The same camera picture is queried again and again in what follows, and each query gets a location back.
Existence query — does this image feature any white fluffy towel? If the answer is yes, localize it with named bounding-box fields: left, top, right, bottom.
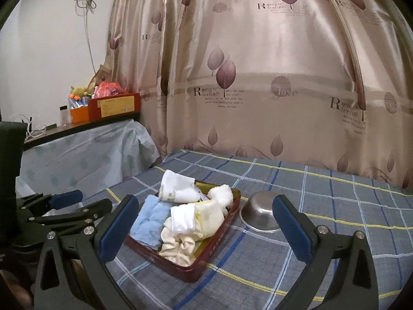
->
left=207, top=184, right=233, bottom=215

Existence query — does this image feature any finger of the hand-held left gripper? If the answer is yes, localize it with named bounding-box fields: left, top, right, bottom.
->
left=30, top=198, right=113, bottom=237
left=19, top=190, right=84, bottom=216

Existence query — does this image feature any beige leaf print curtain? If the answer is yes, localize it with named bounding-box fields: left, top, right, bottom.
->
left=103, top=0, right=413, bottom=190

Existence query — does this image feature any orange box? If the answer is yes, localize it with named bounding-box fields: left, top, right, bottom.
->
left=69, top=104, right=91, bottom=124

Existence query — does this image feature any white cable bundle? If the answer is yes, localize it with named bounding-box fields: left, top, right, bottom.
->
left=11, top=113, right=50, bottom=139

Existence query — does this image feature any cream ruffled cloth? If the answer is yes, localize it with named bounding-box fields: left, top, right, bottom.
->
left=159, top=223, right=202, bottom=263

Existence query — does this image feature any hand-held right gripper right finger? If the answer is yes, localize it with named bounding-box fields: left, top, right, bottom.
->
left=272, top=194, right=380, bottom=310

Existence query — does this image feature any red metal tray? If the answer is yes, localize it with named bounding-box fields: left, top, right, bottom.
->
left=124, top=180, right=242, bottom=284

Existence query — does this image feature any stainless steel bowl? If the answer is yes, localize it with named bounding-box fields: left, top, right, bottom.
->
left=239, top=190, right=286, bottom=234

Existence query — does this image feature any brown paper bag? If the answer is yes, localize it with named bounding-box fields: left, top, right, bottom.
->
left=87, top=65, right=112, bottom=95

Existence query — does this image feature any light blue fluffy towel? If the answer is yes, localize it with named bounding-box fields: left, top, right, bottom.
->
left=130, top=194, right=171, bottom=251

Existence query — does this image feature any table with plastic cover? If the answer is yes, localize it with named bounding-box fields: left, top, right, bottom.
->
left=15, top=111, right=162, bottom=202

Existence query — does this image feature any red cardboard box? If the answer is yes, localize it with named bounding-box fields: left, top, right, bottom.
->
left=88, top=92, right=141, bottom=123

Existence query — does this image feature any hanging wall cable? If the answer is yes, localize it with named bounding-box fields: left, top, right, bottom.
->
left=74, top=0, right=98, bottom=75

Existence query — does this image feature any white cloth with yellow trim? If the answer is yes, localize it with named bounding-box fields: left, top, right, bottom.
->
left=164, top=199, right=226, bottom=237

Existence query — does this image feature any red plastic bag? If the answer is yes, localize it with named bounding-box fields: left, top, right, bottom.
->
left=93, top=81, right=129, bottom=99

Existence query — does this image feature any grey plaid bed sheet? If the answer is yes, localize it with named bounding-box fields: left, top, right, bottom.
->
left=106, top=149, right=413, bottom=310

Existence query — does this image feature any group of small bottles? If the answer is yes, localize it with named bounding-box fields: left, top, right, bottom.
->
left=67, top=94, right=90, bottom=110

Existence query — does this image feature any white patterned cloth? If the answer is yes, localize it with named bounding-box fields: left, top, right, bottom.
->
left=158, top=169, right=201, bottom=205

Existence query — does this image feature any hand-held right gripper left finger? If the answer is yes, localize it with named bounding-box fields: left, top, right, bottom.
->
left=34, top=194, right=140, bottom=310

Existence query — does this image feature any yellow plush toy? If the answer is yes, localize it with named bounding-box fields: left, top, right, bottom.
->
left=70, top=85, right=90, bottom=98

